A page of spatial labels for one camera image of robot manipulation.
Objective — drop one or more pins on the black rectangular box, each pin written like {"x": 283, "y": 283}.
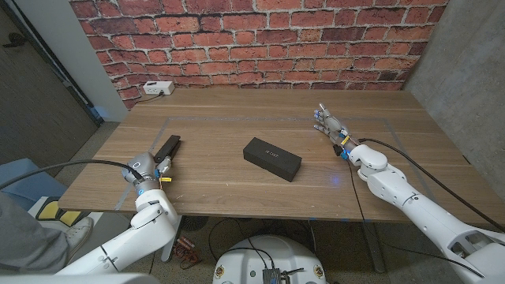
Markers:
{"x": 272, "y": 158}

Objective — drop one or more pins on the white power strip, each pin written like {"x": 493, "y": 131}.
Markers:
{"x": 158, "y": 87}

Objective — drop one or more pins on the white floor board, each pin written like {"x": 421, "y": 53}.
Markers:
{"x": 98, "y": 225}

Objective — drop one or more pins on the metal table leg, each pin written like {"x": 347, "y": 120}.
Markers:
{"x": 167, "y": 252}
{"x": 375, "y": 248}

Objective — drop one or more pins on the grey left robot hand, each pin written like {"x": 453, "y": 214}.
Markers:
{"x": 144, "y": 167}

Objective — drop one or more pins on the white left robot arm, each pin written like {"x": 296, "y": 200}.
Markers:
{"x": 134, "y": 240}

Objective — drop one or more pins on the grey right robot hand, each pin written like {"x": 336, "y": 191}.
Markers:
{"x": 333, "y": 124}

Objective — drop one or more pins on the dark grey door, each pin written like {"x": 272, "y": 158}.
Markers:
{"x": 31, "y": 110}

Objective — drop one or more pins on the person's grey trouser leg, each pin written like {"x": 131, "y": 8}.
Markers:
{"x": 27, "y": 236}

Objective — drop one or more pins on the blue upholstered seat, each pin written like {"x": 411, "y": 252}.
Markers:
{"x": 27, "y": 181}

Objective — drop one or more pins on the red brick printed backdrop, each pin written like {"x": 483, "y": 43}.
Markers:
{"x": 256, "y": 39}

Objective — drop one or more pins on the white sneaker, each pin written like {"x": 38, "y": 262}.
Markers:
{"x": 79, "y": 234}

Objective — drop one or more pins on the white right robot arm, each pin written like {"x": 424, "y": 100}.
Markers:
{"x": 426, "y": 217}

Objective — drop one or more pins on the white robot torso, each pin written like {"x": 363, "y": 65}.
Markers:
{"x": 272, "y": 256}

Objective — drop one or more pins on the grey torso electronics module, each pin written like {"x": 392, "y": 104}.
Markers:
{"x": 272, "y": 276}

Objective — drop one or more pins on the black stapler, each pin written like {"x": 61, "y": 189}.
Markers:
{"x": 169, "y": 146}

